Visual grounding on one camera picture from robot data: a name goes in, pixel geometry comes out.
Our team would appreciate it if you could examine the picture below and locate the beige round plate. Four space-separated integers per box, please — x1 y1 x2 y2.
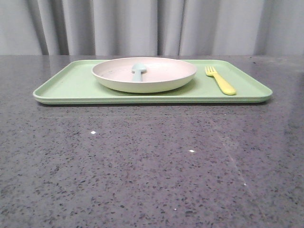
92 57 197 93

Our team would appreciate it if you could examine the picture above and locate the yellow plastic fork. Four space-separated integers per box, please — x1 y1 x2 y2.
205 66 237 95

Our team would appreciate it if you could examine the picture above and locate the light blue plastic spoon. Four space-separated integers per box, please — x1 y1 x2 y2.
132 63 147 82

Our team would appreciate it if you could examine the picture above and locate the green plastic serving tray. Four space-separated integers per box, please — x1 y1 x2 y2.
33 59 273 105

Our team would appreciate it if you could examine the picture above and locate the grey pleated curtain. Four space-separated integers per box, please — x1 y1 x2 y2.
0 0 304 56

